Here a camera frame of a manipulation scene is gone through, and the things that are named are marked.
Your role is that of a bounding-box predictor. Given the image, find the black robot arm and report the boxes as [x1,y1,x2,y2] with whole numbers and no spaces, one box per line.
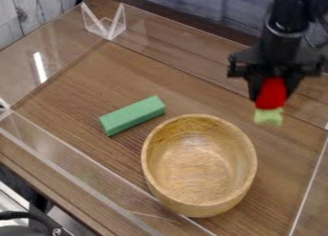
[227,0,328,102]

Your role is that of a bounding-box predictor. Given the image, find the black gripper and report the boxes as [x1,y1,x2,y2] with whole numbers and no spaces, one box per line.
[227,46,325,102]

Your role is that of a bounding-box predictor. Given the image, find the wooden oval bowl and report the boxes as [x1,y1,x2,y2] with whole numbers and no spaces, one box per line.
[141,114,257,218]

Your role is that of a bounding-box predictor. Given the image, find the red plush fruit green stem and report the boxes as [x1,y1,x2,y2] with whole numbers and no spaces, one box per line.
[253,77,287,126]

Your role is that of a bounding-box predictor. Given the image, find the black clamp mount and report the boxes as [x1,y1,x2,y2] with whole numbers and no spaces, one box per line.
[0,205,76,236]

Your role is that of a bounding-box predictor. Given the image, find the clear acrylic tray enclosure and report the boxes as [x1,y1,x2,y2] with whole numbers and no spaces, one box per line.
[0,2,328,236]

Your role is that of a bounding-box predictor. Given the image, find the green rectangular block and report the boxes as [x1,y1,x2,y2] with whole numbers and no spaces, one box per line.
[99,95,165,136]

